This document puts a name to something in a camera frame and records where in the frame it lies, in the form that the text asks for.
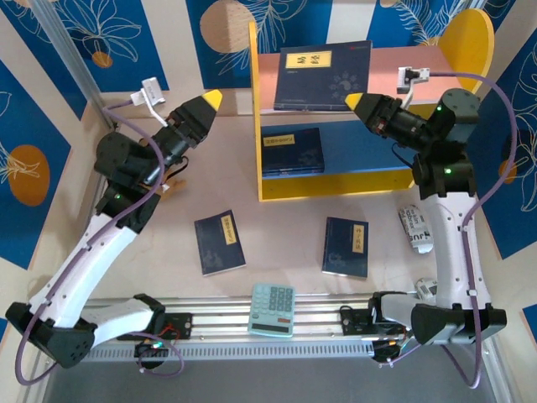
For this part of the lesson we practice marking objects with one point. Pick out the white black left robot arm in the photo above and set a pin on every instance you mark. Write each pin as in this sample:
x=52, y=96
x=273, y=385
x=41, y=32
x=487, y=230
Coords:
x=79, y=273

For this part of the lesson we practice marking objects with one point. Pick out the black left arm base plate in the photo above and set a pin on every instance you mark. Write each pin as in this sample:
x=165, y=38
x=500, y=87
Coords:
x=182, y=323

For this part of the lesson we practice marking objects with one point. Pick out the crumpled white printed tube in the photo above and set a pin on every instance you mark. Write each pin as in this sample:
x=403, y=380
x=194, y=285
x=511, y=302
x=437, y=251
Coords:
x=413, y=228

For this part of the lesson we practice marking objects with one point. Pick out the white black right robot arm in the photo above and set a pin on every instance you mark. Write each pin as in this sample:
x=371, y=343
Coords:
x=453, y=252

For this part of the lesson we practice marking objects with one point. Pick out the yellow pink blue shelf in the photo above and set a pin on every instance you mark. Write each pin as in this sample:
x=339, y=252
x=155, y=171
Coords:
x=356, y=151

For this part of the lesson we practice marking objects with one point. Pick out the black controller board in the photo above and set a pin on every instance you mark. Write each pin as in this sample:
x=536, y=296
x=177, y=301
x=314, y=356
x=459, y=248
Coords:
x=384, y=352
x=147, y=352

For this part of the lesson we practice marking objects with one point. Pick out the light blue calculator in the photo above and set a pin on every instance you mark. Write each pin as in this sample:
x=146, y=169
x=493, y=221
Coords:
x=268, y=310

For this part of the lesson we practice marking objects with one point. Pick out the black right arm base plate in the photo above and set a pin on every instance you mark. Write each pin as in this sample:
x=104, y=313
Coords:
x=352, y=323

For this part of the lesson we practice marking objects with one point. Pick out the aluminium frame post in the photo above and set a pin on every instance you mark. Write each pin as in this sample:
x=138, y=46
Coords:
x=70, y=50

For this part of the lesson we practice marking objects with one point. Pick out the navy book yellow label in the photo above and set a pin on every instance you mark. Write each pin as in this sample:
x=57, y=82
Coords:
x=293, y=172

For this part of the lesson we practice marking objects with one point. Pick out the aluminium rail base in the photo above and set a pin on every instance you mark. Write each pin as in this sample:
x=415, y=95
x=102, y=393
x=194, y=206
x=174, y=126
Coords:
x=218, y=319

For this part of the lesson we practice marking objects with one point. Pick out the large blue book yellow label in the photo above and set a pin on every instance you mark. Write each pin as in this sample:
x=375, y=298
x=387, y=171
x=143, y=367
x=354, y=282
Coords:
x=319, y=84

